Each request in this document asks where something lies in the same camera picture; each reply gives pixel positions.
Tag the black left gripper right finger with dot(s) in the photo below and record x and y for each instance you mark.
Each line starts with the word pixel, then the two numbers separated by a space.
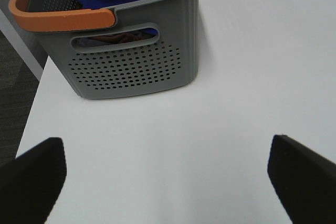
pixel 303 180

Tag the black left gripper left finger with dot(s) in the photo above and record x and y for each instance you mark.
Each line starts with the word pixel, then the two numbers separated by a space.
pixel 32 182

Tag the brown towel in basket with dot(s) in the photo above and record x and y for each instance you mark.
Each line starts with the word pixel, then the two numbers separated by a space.
pixel 105 40

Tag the grey perforated plastic basket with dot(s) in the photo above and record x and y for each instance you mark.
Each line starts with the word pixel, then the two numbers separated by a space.
pixel 167 60

